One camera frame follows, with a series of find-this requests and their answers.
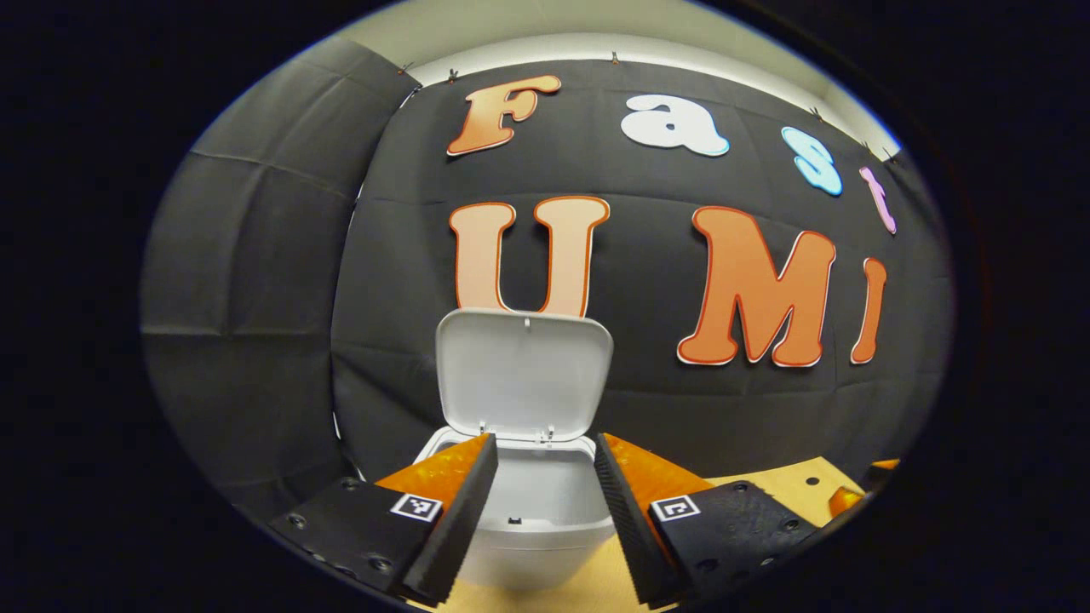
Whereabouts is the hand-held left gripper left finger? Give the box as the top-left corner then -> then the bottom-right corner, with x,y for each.
268,433 -> 500,609

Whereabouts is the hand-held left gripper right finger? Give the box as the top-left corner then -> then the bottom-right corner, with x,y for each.
593,433 -> 821,610

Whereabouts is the white desktop garbage bin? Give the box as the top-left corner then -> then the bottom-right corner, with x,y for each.
415,307 -> 617,592

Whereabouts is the wooden desktop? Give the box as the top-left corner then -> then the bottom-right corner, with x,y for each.
407,455 -> 869,613

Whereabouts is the black backdrop cloth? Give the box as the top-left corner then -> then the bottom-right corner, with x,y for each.
330,56 -> 956,512

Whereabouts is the dark grey side cloth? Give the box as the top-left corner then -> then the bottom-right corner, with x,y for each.
140,36 -> 423,522

